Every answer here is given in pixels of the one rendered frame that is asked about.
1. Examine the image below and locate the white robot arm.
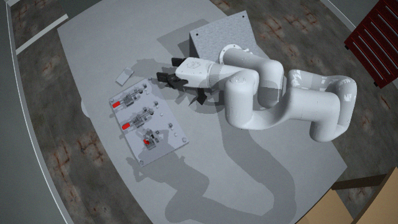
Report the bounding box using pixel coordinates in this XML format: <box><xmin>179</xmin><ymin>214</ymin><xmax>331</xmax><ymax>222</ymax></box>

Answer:
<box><xmin>209</xmin><ymin>44</ymin><xmax>357</xmax><ymax>142</ymax></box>

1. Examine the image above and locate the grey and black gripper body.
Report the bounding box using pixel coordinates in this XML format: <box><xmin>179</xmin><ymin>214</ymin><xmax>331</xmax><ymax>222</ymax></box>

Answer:
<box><xmin>175</xmin><ymin>57</ymin><xmax>215</xmax><ymax>88</ymax></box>

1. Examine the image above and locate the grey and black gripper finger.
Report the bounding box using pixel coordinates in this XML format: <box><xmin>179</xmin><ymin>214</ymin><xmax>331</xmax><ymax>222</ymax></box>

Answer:
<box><xmin>172</xmin><ymin>58</ymin><xmax>187</xmax><ymax>67</ymax></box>
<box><xmin>157</xmin><ymin>72</ymin><xmax>188</xmax><ymax>89</ymax></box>

